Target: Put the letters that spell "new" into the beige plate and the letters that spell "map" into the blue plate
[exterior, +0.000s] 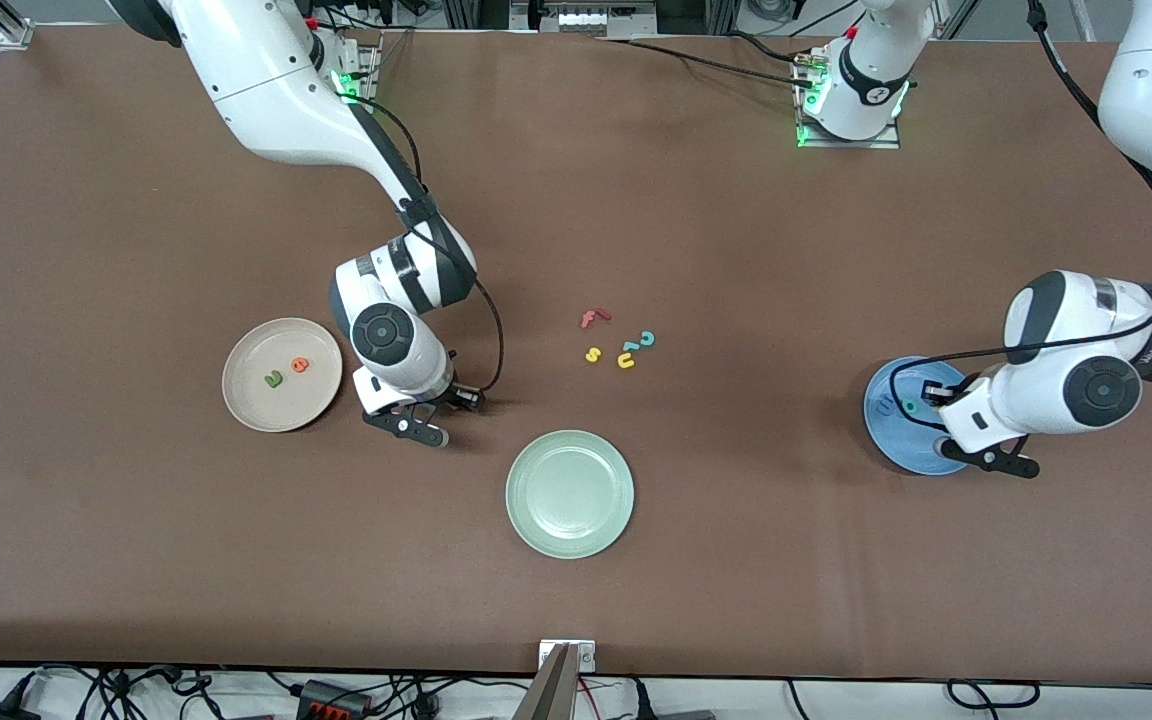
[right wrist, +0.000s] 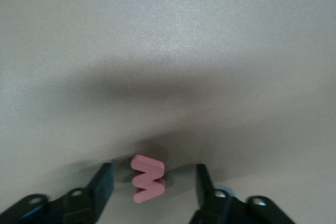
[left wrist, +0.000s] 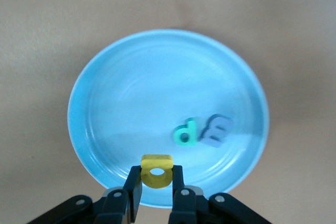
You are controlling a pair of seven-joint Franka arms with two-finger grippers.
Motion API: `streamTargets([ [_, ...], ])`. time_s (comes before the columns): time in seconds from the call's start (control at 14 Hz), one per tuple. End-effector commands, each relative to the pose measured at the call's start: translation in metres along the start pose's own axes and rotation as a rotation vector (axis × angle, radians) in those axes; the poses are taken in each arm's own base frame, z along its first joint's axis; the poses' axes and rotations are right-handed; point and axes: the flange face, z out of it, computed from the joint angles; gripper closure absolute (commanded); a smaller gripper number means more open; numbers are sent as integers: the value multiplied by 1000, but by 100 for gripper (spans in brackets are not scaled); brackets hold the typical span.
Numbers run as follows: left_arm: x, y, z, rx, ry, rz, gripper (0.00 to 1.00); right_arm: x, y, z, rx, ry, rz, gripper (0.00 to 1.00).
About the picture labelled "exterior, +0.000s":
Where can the black red power strip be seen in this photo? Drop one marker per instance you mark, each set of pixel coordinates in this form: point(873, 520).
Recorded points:
point(334, 698)

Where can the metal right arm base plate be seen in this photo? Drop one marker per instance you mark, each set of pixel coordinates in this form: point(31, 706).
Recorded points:
point(368, 60)

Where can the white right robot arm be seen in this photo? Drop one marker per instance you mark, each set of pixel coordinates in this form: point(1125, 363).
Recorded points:
point(276, 100)

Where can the small metal table bracket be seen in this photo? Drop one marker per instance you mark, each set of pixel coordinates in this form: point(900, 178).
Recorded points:
point(586, 655)

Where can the light green round plate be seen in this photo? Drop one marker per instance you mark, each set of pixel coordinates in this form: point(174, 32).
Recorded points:
point(569, 494)

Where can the grey metal post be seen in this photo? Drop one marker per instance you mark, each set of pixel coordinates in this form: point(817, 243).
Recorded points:
point(548, 695)

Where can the blue round plate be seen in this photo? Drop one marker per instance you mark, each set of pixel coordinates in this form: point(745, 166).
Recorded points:
point(896, 440)

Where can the red foam letter f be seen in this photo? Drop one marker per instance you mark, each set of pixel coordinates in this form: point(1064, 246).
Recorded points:
point(589, 321)

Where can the beige brown round plate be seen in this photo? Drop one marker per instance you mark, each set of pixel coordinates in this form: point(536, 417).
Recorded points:
point(266, 410)

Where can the aluminium frame profile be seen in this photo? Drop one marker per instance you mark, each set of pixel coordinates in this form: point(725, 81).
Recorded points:
point(11, 30)

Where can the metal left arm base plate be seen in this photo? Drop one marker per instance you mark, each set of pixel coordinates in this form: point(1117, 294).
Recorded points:
point(881, 142)

